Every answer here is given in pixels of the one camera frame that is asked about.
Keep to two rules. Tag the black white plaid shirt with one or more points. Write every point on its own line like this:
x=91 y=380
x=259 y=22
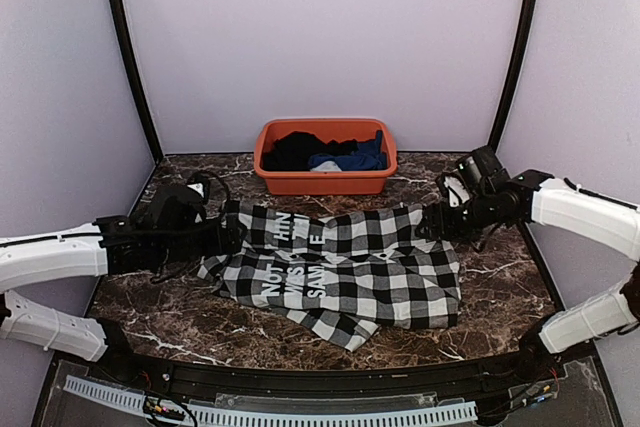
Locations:
x=341 y=277

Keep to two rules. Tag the black garment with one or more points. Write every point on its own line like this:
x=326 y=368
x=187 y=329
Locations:
x=292 y=152

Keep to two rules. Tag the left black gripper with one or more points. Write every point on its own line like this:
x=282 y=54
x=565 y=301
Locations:
x=233 y=242

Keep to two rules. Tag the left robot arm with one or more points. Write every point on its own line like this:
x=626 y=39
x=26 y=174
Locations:
x=175 y=233

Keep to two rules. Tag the blue garment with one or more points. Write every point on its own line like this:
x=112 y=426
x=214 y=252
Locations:
x=352 y=155

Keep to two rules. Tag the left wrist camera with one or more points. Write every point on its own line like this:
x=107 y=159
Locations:
x=185 y=197

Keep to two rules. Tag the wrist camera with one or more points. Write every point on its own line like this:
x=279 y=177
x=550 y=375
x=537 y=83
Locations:
x=185 y=197
x=476 y=174

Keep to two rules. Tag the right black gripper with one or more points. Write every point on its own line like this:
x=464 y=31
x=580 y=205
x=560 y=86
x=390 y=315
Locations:
x=441 y=225

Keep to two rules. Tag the right black frame post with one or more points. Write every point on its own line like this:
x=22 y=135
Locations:
x=513 y=72

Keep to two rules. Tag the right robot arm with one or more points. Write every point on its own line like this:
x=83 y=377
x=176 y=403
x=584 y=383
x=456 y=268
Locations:
x=543 y=199

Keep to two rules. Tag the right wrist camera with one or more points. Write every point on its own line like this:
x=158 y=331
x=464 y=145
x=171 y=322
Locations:
x=476 y=174

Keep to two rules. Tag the left black frame post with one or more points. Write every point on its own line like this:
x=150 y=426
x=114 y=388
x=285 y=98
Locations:
x=134 y=79

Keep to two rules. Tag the black front rail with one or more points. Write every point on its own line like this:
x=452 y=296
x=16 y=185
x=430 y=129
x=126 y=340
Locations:
x=476 y=379

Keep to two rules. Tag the orange plastic basin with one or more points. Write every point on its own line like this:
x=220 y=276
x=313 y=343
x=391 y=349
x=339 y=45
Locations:
x=326 y=181

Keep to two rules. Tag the black frame post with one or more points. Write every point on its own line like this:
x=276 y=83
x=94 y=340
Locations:
x=134 y=79
x=513 y=72

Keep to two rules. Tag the white slotted cable duct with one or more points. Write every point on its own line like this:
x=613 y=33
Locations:
x=242 y=410

